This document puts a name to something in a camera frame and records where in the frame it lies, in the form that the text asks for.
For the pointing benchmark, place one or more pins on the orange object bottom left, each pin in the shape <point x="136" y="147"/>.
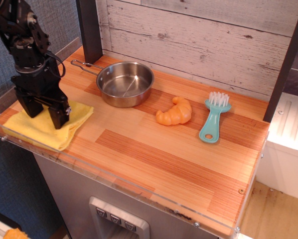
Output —
<point x="15" y="234"/>

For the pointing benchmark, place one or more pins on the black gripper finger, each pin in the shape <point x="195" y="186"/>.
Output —
<point x="31" y="107"/>
<point x="59" y="116"/>

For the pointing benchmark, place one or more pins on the small steel saucepan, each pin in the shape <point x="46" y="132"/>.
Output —
<point x="123" y="84"/>

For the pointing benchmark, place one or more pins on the yellow towel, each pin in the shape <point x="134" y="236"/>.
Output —
<point x="40" y="130"/>

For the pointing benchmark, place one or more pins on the grey cabinet with dispenser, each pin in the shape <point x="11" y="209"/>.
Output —
<point x="93" y="208"/>

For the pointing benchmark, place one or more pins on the dark shelf post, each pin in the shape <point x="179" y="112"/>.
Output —
<point x="282" y="77"/>
<point x="90" y="30"/>

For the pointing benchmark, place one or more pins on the orange toy croissant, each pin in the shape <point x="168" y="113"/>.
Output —
<point x="179" y="113"/>

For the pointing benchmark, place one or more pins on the dark right shelf post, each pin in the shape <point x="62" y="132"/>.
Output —
<point x="282" y="77"/>

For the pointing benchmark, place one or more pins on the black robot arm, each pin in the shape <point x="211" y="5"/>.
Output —
<point x="22" y="35"/>

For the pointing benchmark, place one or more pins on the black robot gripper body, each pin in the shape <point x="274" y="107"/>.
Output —
<point x="42" y="83"/>

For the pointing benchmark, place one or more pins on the teal dish brush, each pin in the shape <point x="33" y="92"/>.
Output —
<point x="217" y="103"/>

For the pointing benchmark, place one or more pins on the dark left shelf post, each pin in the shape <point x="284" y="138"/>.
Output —
<point x="90" y="30"/>

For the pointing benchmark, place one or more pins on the clear acrylic edge guard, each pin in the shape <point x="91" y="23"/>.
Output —
<point x="169" y="167"/>

